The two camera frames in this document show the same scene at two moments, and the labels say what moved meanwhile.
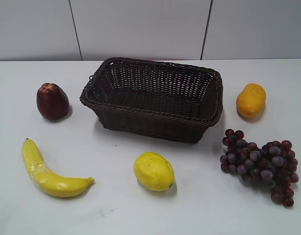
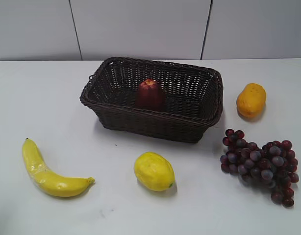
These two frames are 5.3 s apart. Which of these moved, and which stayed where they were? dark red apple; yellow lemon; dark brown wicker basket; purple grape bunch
Moved: dark red apple
Stayed: purple grape bunch; dark brown wicker basket; yellow lemon
